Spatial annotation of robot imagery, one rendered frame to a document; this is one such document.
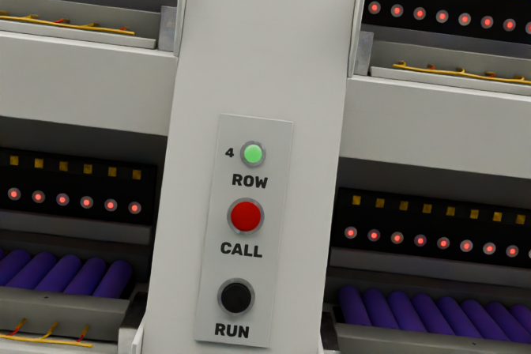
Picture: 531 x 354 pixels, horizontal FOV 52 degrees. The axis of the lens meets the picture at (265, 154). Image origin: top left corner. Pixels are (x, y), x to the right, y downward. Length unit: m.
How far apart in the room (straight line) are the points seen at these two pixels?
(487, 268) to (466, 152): 0.21
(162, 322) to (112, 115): 0.12
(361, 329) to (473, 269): 0.16
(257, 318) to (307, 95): 0.12
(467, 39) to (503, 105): 0.20
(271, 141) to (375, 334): 0.16
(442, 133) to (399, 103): 0.03
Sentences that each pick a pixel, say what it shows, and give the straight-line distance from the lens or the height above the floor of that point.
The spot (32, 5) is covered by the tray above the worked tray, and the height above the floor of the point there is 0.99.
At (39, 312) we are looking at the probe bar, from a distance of 0.40.
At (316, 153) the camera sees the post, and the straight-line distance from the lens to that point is 0.30.
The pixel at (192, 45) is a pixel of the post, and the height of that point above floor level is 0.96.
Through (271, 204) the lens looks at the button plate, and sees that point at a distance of 0.29.
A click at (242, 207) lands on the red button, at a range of 0.29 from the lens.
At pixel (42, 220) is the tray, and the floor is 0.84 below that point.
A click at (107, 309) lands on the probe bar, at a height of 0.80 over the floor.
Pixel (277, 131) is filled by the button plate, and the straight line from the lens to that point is 0.30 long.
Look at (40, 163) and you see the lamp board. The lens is 0.49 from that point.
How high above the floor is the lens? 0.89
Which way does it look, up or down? 4 degrees up
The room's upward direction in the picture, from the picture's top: 7 degrees clockwise
